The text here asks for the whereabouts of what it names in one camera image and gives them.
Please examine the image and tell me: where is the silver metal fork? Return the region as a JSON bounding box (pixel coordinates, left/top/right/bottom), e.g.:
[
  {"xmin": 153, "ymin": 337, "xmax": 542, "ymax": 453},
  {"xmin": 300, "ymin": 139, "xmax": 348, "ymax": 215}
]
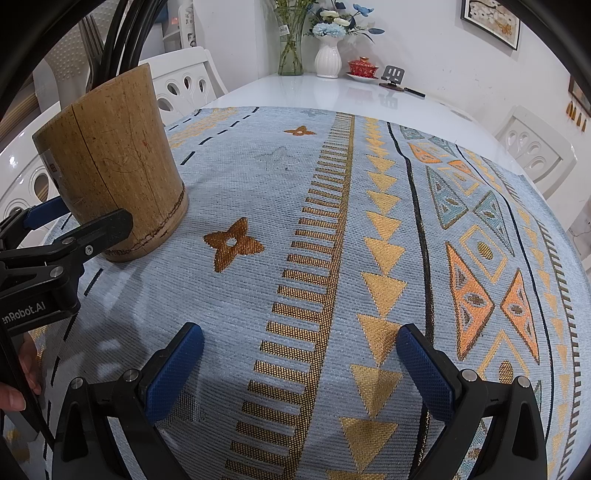
[{"xmin": 78, "ymin": 18, "xmax": 106, "ymax": 70}]

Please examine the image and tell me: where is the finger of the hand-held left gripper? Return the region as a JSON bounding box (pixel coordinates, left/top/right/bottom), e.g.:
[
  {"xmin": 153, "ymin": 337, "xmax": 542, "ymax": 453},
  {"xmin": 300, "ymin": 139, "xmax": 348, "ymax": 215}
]
[
  {"xmin": 44, "ymin": 209, "xmax": 134, "ymax": 271},
  {"xmin": 0, "ymin": 196, "xmax": 70, "ymax": 252}
]

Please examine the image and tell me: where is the framed floral wall picture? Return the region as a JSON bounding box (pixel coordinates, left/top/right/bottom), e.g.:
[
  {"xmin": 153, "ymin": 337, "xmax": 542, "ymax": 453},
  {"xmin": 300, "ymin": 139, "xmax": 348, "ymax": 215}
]
[{"xmin": 461, "ymin": 0, "xmax": 522, "ymax": 51}]

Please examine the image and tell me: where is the framed wall hanging with tassels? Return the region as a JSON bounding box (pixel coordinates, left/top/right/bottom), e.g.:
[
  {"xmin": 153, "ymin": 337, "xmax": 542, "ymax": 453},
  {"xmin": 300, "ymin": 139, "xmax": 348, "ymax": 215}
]
[{"xmin": 564, "ymin": 76, "xmax": 591, "ymax": 134}]

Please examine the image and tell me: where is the bundle of black chopsticks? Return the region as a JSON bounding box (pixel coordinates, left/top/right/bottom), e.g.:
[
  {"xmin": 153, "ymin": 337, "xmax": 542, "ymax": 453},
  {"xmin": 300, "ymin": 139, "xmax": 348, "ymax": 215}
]
[{"xmin": 99, "ymin": 0, "xmax": 167, "ymax": 83}]

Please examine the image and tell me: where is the glass vase with green stems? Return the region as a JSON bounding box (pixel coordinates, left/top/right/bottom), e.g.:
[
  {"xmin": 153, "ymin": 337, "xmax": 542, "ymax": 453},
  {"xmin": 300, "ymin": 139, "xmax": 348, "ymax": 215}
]
[{"xmin": 272, "ymin": 0, "xmax": 315, "ymax": 77}]

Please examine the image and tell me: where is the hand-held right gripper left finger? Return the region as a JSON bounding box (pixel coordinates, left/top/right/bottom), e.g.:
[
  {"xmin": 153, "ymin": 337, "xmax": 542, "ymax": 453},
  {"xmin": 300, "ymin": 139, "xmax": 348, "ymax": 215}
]
[{"xmin": 50, "ymin": 322, "xmax": 205, "ymax": 480}]

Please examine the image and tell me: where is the bamboo utensil holder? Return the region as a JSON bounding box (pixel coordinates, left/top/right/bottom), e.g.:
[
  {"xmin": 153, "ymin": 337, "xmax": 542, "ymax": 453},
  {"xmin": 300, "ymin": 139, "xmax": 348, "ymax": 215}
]
[{"xmin": 32, "ymin": 64, "xmax": 189, "ymax": 263}]

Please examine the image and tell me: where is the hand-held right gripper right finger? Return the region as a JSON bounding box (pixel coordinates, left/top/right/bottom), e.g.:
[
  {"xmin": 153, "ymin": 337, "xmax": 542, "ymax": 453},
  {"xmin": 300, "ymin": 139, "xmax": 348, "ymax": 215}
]
[{"xmin": 396, "ymin": 323, "xmax": 548, "ymax": 480}]

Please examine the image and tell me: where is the grey phone stand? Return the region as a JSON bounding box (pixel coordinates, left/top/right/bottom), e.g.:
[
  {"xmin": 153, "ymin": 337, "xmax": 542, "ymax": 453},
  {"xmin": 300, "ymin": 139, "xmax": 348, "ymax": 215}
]
[{"xmin": 379, "ymin": 65, "xmax": 407, "ymax": 90}]

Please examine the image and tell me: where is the red lidded tea cup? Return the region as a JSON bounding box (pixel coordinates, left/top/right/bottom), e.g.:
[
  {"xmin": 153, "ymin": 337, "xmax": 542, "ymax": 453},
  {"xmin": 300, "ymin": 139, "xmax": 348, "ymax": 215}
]
[{"xmin": 346, "ymin": 56, "xmax": 380, "ymax": 83}]

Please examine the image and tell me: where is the person's left hand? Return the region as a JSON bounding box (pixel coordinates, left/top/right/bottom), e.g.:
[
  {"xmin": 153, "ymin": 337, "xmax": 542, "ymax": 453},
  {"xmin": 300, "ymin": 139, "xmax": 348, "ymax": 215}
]
[{"xmin": 0, "ymin": 332, "xmax": 43, "ymax": 412}]

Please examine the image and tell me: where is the patterned blue table mat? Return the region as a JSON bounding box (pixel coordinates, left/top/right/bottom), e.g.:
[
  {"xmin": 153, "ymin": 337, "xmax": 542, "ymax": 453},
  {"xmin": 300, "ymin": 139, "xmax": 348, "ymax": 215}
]
[{"xmin": 0, "ymin": 106, "xmax": 591, "ymax": 480}]

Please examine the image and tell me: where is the white shelf rack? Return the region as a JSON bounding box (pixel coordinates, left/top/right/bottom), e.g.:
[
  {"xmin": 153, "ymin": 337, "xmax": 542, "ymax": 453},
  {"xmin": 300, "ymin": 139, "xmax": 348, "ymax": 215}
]
[{"xmin": 161, "ymin": 0, "xmax": 195, "ymax": 52}]

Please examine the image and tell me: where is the white vase with flowers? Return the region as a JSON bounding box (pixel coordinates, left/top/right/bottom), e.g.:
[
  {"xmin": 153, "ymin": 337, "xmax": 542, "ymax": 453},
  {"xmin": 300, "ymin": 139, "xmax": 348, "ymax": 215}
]
[{"xmin": 307, "ymin": 2, "xmax": 386, "ymax": 79}]

